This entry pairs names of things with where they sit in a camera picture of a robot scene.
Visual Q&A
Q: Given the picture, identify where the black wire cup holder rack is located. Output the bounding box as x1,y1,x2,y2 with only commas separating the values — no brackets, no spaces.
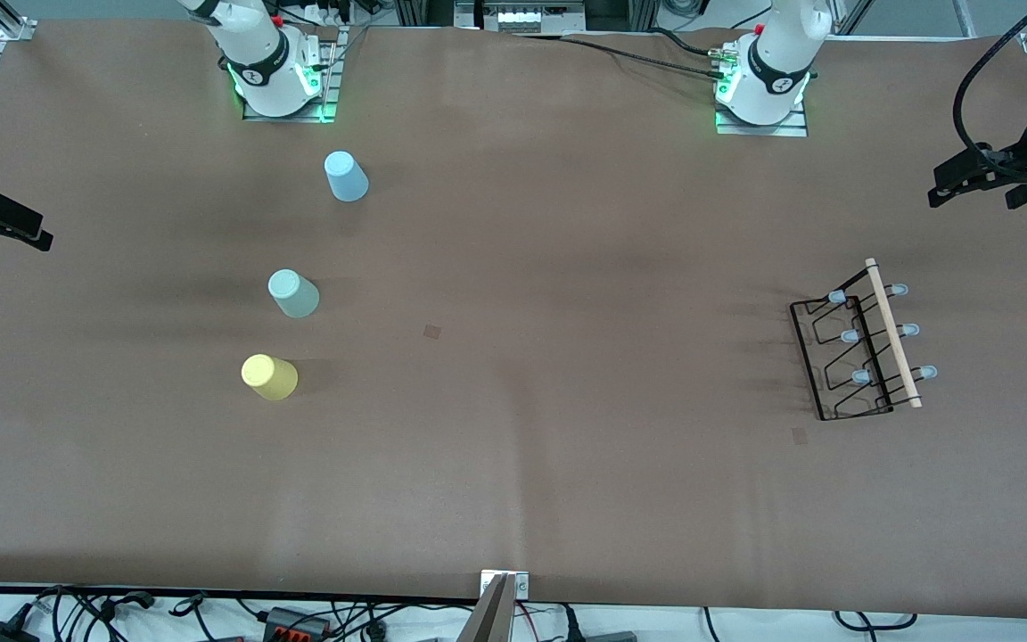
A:
788,257,939,423

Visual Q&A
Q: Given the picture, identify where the mint green plastic cup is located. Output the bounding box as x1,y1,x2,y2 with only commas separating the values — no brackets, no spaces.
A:
267,268,321,319

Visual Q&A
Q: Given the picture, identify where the yellow plastic cup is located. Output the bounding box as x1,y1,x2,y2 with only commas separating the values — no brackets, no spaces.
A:
241,354,300,401

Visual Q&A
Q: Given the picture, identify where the light blue plastic cup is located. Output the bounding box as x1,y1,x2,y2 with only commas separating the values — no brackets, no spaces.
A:
324,151,370,203

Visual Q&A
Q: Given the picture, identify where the white power strip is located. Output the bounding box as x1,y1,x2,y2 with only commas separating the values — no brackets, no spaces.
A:
454,0,587,35

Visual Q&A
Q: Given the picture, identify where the orange black connector block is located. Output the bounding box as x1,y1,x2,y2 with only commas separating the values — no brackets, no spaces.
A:
262,606,333,639

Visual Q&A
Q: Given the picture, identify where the brown table cover sheet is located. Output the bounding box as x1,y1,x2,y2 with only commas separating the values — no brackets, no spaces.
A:
0,18,1027,618

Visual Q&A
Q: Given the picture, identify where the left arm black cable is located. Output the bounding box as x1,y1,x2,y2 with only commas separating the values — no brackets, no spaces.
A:
953,0,1027,179

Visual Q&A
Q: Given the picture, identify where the left arm aluminium base plate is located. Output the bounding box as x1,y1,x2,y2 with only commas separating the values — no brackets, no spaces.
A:
715,103,809,137

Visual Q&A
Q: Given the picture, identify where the right arm aluminium base plate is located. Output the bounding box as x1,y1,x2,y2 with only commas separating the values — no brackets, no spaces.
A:
242,25,342,123

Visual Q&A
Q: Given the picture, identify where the black cable on table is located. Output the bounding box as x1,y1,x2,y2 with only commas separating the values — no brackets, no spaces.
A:
513,27,733,83

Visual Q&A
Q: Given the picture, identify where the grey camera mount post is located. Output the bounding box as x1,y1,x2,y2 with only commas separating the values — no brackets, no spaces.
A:
458,571,530,642

